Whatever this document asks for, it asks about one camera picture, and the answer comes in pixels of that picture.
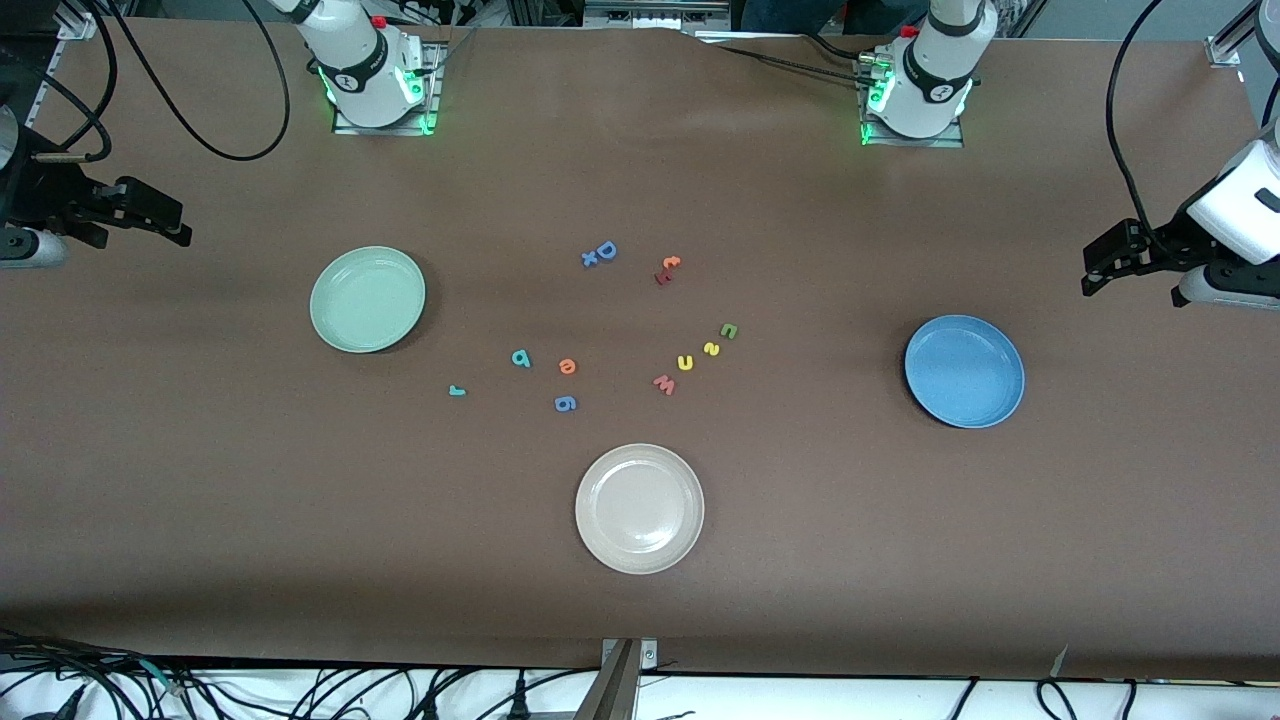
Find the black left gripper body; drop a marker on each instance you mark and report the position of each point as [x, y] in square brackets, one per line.
[1166, 243]

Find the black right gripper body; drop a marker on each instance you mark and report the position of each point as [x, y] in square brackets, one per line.
[42, 192]

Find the teal foam letter a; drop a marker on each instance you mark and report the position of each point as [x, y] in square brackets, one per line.
[526, 362]

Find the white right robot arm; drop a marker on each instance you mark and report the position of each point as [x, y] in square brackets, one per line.
[360, 70]

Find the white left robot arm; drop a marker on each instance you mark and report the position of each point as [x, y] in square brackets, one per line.
[935, 70]

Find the blue plate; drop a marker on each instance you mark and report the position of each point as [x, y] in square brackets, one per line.
[965, 371]

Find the pale green plate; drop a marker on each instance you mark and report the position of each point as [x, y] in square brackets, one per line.
[367, 299]

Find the pale tape scrap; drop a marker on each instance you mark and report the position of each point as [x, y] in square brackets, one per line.
[1059, 662]

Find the blue foam digit 6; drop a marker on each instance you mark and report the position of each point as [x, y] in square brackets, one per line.
[560, 403]

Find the pink foam letter w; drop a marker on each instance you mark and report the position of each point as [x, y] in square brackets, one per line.
[664, 385]

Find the blue foam letter D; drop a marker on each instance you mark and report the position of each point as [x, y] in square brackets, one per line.
[613, 250]

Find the beige plate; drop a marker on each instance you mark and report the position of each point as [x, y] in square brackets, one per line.
[640, 509]

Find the aluminium side rail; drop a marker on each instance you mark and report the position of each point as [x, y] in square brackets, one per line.
[45, 85]

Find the aluminium corner bracket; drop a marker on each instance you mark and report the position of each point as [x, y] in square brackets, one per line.
[75, 20]
[1222, 50]

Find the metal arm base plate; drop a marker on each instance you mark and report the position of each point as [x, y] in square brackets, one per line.
[920, 142]
[434, 95]

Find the aluminium post with bracket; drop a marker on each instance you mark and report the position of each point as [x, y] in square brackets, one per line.
[615, 690]

